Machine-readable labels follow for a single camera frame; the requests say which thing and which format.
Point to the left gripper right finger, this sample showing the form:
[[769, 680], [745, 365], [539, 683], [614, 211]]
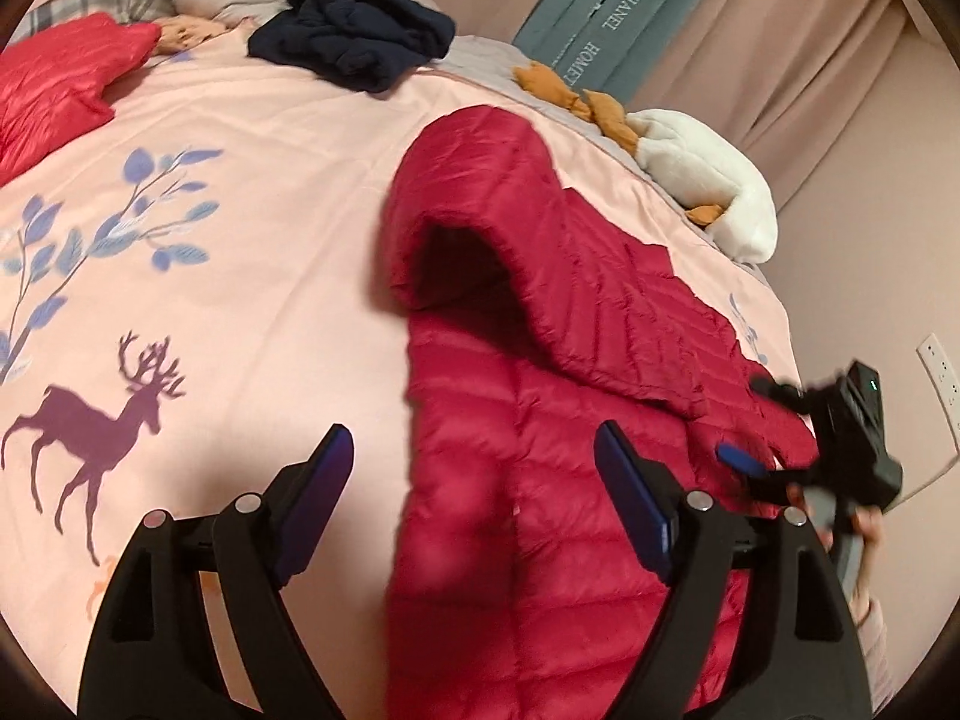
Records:
[[796, 655]]

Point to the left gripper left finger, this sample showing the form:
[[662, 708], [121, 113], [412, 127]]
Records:
[[151, 652]]

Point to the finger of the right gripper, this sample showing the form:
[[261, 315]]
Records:
[[739, 461], [783, 394]]

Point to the large red down jacket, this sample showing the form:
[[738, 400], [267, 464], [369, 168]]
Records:
[[532, 319]]

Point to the pink sleeve right forearm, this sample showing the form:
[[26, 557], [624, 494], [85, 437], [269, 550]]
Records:
[[871, 629]]

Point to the white goose plush toy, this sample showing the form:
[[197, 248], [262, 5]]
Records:
[[720, 190]]

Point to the pink curtain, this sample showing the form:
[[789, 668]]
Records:
[[780, 79]]

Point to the pink deer print duvet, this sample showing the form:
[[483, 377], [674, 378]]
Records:
[[195, 292]]

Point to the small red down jacket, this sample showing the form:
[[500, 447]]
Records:
[[53, 84]]

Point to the navy blue garment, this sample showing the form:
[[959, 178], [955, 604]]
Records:
[[362, 45]]

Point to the small orange garment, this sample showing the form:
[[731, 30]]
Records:
[[181, 33]]

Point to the white wall socket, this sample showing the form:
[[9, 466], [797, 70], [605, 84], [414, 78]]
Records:
[[944, 379]]

